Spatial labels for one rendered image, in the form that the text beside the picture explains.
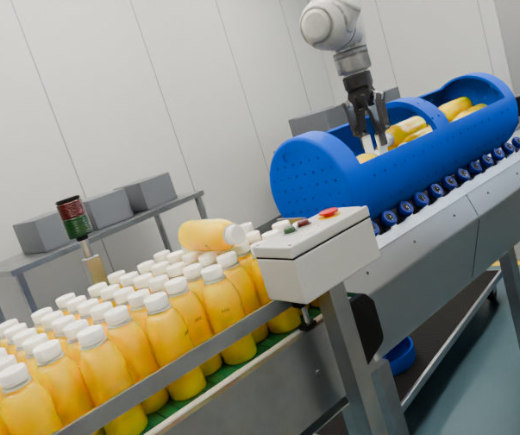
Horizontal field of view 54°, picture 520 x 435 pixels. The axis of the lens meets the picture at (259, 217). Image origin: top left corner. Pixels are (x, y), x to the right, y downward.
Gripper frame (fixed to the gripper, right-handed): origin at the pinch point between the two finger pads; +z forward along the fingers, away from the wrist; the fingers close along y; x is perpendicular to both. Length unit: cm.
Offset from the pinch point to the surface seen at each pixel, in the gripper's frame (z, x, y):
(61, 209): -10, 72, 40
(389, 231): 20.3, 10.3, -5.7
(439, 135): 2.5, -16.1, -9.1
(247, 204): 70, -218, 374
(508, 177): 25, -50, -8
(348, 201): 7.6, 23.8, -7.9
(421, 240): 26.3, 1.5, -7.9
